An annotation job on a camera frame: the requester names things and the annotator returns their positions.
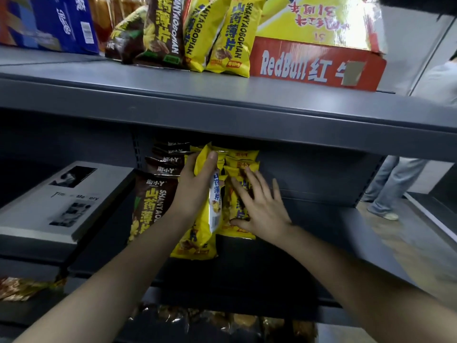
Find person's right hand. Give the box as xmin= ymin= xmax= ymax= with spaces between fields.
xmin=230 ymin=167 xmax=294 ymax=244

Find person's left hand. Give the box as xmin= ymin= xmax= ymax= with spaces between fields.
xmin=170 ymin=150 xmax=219 ymax=221

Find dark grey metal shelf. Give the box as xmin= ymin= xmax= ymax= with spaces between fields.
xmin=0 ymin=46 xmax=457 ymax=343

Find person's right forearm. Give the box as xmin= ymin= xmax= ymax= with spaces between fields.
xmin=270 ymin=224 xmax=457 ymax=343

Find person's left forearm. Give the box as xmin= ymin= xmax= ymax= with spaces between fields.
xmin=14 ymin=210 xmax=196 ymax=343

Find white printed flat box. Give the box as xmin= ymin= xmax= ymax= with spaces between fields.
xmin=0 ymin=160 xmax=135 ymax=244

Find orange wrapped snacks on shelf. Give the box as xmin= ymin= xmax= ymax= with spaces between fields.
xmin=46 ymin=277 xmax=69 ymax=291

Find pile of wrapped pastries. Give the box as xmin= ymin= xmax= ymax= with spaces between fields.
xmin=132 ymin=305 xmax=319 ymax=343

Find pack of orange drink bottles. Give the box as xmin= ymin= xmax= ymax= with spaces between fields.
xmin=87 ymin=0 xmax=147 ymax=56

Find pile of red-brown foil packets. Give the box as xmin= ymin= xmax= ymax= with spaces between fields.
xmin=0 ymin=276 xmax=48 ymax=303

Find yellow printed carton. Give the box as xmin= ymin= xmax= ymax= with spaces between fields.
xmin=255 ymin=0 xmax=389 ymax=56

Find blue drink carton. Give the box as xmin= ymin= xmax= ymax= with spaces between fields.
xmin=0 ymin=0 xmax=100 ymax=56

